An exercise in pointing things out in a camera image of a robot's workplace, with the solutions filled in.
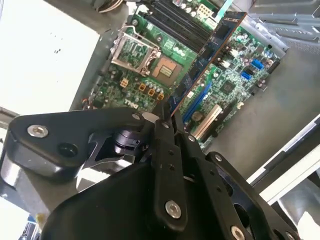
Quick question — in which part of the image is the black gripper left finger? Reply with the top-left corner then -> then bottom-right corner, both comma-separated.
4,99 -> 189,227

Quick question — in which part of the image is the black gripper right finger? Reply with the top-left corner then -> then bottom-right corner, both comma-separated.
174,112 -> 302,240

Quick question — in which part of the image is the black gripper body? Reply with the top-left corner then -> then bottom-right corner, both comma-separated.
41,159 -> 226,240

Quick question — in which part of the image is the blue RAM stick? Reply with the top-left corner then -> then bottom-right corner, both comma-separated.
166,11 -> 248,118

